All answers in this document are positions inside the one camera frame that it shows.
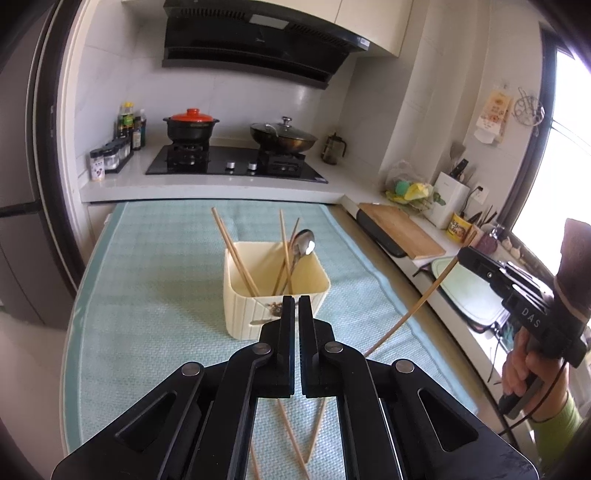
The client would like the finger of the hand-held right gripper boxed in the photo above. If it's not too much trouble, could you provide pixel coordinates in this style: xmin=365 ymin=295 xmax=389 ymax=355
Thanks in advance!
xmin=468 ymin=246 xmax=537 ymax=290
xmin=456 ymin=250 xmax=514 ymax=306

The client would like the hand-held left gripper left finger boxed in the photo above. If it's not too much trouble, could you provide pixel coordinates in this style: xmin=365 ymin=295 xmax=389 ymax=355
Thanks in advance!
xmin=51 ymin=295 xmax=296 ymax=480

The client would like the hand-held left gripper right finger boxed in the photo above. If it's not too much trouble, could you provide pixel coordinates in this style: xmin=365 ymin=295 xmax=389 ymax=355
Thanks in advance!
xmin=298 ymin=295 xmax=539 ymax=480

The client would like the cream ribbed utensil holder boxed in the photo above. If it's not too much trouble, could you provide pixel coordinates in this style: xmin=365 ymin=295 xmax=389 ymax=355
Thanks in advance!
xmin=223 ymin=240 xmax=332 ymax=341

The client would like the metal spoon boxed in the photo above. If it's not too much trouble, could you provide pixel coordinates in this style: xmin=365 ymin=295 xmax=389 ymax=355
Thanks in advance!
xmin=283 ymin=228 xmax=317 ymax=297

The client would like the person's right forearm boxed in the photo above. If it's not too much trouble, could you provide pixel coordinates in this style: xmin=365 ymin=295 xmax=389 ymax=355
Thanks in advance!
xmin=531 ymin=392 xmax=585 ymax=468

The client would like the person's right hand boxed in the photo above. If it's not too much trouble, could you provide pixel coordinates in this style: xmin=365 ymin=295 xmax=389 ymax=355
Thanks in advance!
xmin=501 ymin=329 xmax=570 ymax=419

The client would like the kitchen sink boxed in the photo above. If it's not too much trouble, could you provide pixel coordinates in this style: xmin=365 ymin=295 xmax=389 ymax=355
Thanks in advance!
xmin=429 ymin=256 xmax=514 ymax=336

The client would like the dark utensil cup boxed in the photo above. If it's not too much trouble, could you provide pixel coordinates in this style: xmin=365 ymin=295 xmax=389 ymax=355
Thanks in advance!
xmin=475 ymin=226 xmax=498 ymax=253

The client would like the yellow cup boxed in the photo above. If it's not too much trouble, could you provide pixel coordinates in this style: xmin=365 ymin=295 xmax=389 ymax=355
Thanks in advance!
xmin=447 ymin=212 xmax=476 ymax=243

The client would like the white knife block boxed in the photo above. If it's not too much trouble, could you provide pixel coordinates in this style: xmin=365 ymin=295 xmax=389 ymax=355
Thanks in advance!
xmin=433 ymin=171 xmax=471 ymax=230

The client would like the wooden cutting board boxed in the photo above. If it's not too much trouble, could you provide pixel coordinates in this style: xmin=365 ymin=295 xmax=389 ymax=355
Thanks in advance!
xmin=359 ymin=202 xmax=448 ymax=260

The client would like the black dish tray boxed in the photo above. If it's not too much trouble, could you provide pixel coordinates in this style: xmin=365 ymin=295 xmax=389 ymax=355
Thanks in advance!
xmin=355 ymin=207 xmax=410 ymax=260

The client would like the clear plastic bag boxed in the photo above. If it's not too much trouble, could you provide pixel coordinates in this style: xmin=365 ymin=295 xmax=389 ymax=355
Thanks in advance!
xmin=385 ymin=159 xmax=435 ymax=204

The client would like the light blue woven mat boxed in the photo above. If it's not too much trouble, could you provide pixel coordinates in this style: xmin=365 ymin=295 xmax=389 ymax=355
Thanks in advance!
xmin=62 ymin=199 xmax=481 ymax=480

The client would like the window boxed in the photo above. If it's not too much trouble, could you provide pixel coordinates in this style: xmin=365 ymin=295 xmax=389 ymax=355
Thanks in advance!
xmin=507 ymin=28 xmax=591 ymax=241

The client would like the hanging paper packet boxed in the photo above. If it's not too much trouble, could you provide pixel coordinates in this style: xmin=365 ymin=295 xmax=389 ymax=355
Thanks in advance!
xmin=474 ymin=89 xmax=515 ymax=145

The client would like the black gas stove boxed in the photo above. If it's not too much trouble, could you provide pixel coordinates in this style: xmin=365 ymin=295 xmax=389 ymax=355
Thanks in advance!
xmin=145 ymin=143 xmax=330 ymax=185

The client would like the glass french press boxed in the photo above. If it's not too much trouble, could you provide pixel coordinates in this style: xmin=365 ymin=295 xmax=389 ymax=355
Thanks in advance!
xmin=321 ymin=132 xmax=348 ymax=165

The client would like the black wok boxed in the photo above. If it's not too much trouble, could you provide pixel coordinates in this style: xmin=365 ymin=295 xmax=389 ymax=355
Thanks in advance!
xmin=250 ymin=122 xmax=320 ymax=156

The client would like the glass wok lid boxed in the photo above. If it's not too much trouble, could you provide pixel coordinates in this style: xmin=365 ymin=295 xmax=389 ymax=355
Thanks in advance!
xmin=252 ymin=116 xmax=317 ymax=140

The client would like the black clay pot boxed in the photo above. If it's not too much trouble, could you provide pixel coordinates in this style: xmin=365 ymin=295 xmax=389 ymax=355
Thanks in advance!
xmin=163 ymin=117 xmax=221 ymax=144

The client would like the red pot lid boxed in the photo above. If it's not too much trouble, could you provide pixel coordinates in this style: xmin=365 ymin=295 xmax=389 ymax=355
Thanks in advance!
xmin=169 ymin=108 xmax=214 ymax=123

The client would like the large dark sauce bottle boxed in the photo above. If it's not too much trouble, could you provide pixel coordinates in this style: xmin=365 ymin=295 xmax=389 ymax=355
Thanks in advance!
xmin=117 ymin=102 xmax=135 ymax=140

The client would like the black range hood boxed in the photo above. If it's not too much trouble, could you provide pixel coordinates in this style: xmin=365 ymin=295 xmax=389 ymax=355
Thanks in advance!
xmin=161 ymin=0 xmax=373 ymax=91

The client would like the steel refrigerator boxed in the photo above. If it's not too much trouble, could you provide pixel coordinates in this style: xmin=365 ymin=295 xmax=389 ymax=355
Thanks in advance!
xmin=0 ymin=0 xmax=89 ymax=331

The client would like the black cable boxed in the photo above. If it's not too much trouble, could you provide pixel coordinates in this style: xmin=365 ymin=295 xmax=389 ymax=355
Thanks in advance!
xmin=498 ymin=362 xmax=570 ymax=435

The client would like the hanging wire rack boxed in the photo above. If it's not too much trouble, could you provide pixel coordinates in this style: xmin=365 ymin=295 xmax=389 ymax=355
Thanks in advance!
xmin=512 ymin=86 xmax=546 ymax=136

